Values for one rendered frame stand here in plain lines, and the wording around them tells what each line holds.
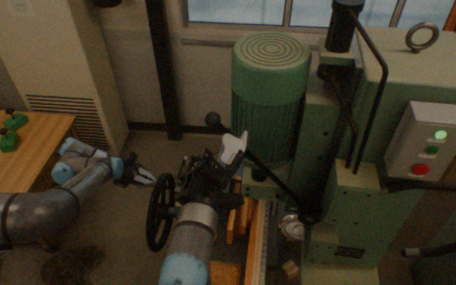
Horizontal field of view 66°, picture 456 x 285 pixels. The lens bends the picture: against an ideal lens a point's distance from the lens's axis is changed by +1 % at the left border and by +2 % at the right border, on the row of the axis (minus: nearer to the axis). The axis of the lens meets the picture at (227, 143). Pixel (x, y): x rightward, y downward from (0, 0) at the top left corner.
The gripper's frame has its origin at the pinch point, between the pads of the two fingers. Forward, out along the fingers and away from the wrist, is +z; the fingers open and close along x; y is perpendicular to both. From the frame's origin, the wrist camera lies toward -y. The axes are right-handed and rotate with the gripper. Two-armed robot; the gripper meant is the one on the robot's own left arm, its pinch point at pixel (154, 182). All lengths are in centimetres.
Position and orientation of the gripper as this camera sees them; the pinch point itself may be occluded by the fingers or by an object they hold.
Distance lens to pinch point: 139.7
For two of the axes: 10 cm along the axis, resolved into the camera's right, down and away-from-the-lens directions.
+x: -1.5, 7.0, -7.0
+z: 8.6, 4.4, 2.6
